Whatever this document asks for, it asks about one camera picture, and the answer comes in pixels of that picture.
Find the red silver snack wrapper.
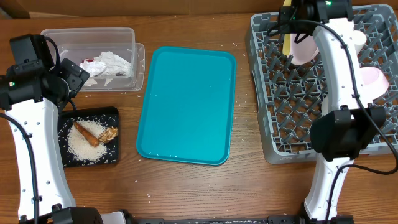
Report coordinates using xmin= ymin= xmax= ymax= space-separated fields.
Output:
xmin=82 ymin=58 xmax=94 ymax=63

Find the yellow plastic spoon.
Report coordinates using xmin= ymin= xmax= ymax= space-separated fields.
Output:
xmin=282 ymin=0 xmax=292 ymax=57

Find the large white plate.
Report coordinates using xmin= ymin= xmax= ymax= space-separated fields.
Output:
xmin=287 ymin=34 xmax=319 ymax=66

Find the white napkin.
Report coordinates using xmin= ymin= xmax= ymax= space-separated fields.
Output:
xmin=80 ymin=51 xmax=131 ymax=77

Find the white cup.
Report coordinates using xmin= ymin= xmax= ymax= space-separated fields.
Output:
xmin=352 ymin=30 xmax=367 ymax=55

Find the orange carrot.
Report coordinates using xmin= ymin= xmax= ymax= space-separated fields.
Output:
xmin=73 ymin=121 xmax=100 ymax=147

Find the brown walnut cookie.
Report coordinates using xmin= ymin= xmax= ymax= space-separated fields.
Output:
xmin=98 ymin=127 xmax=119 ymax=144

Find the pink bowl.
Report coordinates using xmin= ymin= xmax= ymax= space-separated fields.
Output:
xmin=359 ymin=67 xmax=389 ymax=100

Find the pale green bowl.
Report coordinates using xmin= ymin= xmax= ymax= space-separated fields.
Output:
xmin=321 ymin=95 xmax=329 ymax=116

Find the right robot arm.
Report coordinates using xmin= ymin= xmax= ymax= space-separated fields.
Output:
xmin=277 ymin=1 xmax=388 ymax=223

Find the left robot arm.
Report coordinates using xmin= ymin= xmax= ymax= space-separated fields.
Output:
xmin=1 ymin=34 xmax=134 ymax=223

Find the grey dishwasher rack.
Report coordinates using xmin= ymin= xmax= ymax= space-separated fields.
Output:
xmin=246 ymin=4 xmax=397 ymax=164

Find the small white tissue piece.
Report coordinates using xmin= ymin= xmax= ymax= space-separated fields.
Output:
xmin=83 ymin=77 xmax=113 ymax=88

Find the clear plastic bin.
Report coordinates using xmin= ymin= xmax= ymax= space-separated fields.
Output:
xmin=41 ymin=27 xmax=145 ymax=92

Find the black plastic tray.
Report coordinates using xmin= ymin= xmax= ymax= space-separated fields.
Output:
xmin=57 ymin=106 xmax=121 ymax=168

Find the pile of rice grains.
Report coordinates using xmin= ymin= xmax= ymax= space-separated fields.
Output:
xmin=57 ymin=116 xmax=119 ymax=165

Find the teal plastic tray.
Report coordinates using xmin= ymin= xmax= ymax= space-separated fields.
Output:
xmin=136 ymin=47 xmax=237 ymax=166

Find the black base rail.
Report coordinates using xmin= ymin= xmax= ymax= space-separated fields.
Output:
xmin=133 ymin=215 xmax=304 ymax=224

